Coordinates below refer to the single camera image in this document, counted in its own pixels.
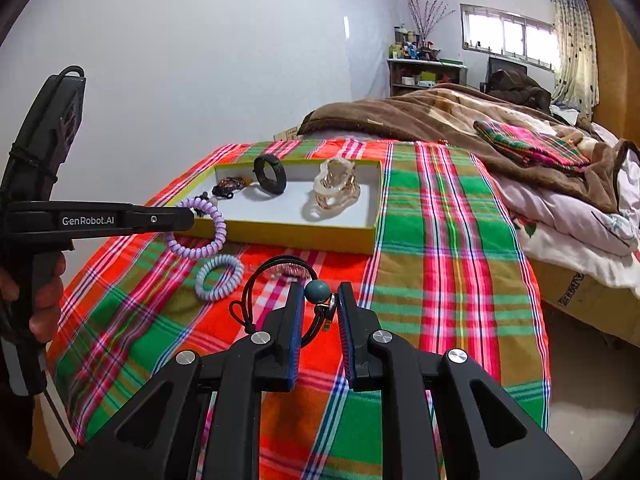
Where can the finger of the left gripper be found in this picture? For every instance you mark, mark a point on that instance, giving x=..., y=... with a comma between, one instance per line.
x=94, y=218

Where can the wooden wardrobe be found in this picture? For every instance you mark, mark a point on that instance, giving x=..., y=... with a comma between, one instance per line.
x=618, y=73

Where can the dried branch decoration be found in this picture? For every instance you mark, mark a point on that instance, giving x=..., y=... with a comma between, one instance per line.
x=426, y=16

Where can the brown fleece blanket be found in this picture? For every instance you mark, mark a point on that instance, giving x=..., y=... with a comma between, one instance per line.
x=447, y=113

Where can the folded plaid cloth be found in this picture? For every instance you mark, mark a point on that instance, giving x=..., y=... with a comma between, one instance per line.
x=532, y=148

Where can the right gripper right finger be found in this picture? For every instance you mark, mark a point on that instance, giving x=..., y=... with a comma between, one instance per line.
x=442, y=416

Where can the black hair tie pink ball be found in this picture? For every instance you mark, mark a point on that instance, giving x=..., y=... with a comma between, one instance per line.
x=225, y=189

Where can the beige hair claw clip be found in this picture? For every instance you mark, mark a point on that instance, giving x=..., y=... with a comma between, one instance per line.
x=335, y=186

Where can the patterned curtain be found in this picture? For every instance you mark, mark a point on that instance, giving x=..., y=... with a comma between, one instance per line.
x=576, y=77

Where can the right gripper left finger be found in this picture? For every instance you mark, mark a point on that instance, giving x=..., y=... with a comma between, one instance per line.
x=199, y=416

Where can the shelf with clutter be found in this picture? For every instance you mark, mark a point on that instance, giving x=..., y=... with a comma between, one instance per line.
x=412, y=68

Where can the red plaid bed sheet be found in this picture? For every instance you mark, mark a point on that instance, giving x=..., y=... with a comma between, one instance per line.
x=446, y=272

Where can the white floral quilt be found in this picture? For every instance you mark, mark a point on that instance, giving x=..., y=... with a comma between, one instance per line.
x=561, y=230

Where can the person left hand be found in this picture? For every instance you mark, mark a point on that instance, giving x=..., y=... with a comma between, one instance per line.
x=44, y=320

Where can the black cord blue bead tie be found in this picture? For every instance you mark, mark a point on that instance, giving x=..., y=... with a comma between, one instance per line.
x=316, y=292

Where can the yellow-green tray box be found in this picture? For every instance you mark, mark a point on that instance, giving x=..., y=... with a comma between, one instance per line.
x=295, y=220

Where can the window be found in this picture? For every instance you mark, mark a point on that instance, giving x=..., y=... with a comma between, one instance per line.
x=509, y=35

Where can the dark jacket on chair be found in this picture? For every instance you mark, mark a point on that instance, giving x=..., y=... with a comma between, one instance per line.
x=510, y=82

